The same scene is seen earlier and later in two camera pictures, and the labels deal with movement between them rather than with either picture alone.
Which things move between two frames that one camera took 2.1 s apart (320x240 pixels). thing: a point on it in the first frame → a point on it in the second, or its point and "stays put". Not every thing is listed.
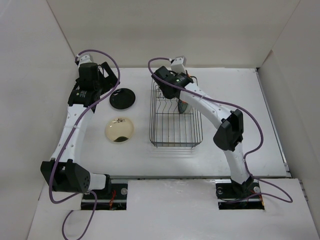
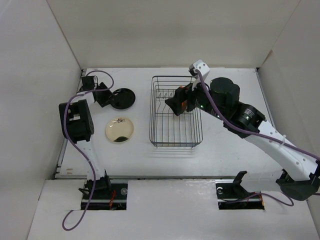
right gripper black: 174,74 → 175,103
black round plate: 122,98 stays put
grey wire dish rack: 168,128 stays put
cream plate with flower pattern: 119,130 stays put
